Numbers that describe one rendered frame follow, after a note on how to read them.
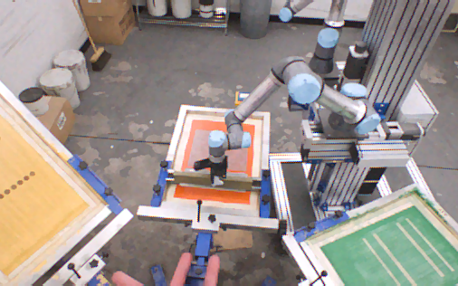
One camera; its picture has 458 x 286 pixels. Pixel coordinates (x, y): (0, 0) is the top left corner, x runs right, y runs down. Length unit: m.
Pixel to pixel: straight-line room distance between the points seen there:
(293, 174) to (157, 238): 1.22
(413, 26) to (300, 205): 1.54
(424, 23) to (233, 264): 1.97
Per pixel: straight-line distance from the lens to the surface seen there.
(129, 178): 3.24
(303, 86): 1.38
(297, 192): 2.87
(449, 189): 3.69
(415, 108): 2.24
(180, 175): 1.79
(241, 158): 2.04
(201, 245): 1.65
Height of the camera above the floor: 2.52
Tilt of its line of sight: 48 degrees down
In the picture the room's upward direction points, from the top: 2 degrees clockwise
